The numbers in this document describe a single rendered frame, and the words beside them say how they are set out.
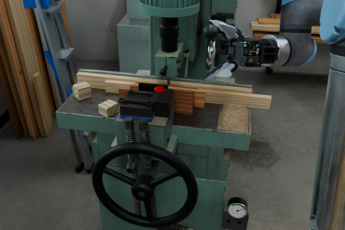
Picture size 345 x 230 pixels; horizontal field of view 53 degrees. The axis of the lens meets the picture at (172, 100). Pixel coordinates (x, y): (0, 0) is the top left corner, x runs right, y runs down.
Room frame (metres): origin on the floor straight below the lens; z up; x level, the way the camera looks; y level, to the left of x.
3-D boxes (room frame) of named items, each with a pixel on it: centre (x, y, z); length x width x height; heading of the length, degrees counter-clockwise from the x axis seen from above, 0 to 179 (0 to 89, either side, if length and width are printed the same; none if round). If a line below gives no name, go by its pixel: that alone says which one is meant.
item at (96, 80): (1.05, 0.04, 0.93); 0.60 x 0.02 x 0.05; 80
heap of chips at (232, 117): (0.91, -0.19, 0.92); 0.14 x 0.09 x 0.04; 170
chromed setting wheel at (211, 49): (1.14, -0.13, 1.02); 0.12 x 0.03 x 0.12; 170
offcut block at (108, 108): (0.92, 0.20, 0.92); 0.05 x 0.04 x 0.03; 142
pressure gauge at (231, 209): (0.78, -0.21, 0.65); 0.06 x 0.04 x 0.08; 80
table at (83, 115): (0.93, 0.06, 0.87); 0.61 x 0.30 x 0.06; 80
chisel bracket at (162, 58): (1.05, 0.01, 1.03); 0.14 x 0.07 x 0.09; 170
